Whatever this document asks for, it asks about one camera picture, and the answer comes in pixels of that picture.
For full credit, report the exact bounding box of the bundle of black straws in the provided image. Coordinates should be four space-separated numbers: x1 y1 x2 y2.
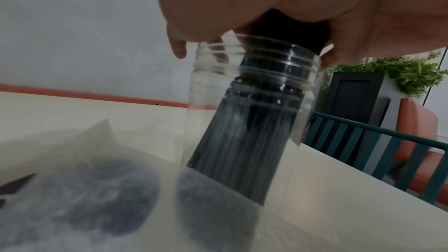
186 8 333 206

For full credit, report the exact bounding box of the teal metal chair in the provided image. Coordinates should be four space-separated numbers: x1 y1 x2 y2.
302 111 448 206

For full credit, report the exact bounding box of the black flat object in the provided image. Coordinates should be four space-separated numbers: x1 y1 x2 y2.
0 173 38 209

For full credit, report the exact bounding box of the orange sofa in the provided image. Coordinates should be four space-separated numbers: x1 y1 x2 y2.
395 98 448 199

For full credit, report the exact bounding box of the green leafy plant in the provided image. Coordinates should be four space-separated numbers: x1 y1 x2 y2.
329 51 448 98

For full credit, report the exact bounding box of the clear plastic jar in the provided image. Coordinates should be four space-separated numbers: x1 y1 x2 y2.
179 34 322 210

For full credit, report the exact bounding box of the black planter box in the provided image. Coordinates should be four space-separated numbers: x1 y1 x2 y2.
327 72 392 169

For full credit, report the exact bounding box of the translucent plastic bag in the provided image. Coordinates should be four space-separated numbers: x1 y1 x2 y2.
0 119 270 252

